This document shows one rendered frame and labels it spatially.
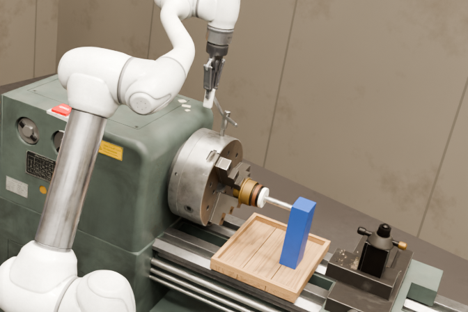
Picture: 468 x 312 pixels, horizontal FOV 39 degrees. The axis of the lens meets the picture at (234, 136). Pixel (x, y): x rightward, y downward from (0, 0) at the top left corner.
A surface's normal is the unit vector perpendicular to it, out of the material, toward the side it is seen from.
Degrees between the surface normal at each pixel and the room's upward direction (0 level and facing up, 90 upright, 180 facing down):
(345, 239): 0
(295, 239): 90
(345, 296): 0
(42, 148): 90
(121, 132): 0
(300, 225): 90
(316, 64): 90
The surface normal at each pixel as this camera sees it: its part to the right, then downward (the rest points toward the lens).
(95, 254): -0.42, 0.32
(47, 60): 0.80, 0.36
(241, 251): 0.15, -0.90
